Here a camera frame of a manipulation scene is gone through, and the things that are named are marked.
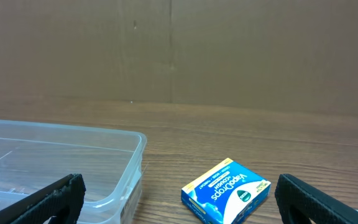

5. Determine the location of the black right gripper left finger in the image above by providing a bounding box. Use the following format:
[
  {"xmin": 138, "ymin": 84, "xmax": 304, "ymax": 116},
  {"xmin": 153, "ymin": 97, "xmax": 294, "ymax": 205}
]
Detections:
[{"xmin": 0, "ymin": 174, "xmax": 86, "ymax": 224}]

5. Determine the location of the blue VapoDrops box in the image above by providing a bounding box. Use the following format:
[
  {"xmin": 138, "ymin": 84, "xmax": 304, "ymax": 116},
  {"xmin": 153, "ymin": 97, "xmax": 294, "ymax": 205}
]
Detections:
[{"xmin": 181, "ymin": 158, "xmax": 271, "ymax": 224}]

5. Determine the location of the clear plastic container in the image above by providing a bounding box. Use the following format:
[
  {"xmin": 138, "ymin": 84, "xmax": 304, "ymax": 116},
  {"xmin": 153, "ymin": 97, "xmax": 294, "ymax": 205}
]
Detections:
[{"xmin": 0, "ymin": 120, "xmax": 147, "ymax": 224}]

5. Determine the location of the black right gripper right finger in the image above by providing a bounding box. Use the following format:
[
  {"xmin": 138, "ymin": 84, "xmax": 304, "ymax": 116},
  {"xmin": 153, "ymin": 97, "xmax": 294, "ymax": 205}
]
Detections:
[{"xmin": 275, "ymin": 174, "xmax": 358, "ymax": 224}]

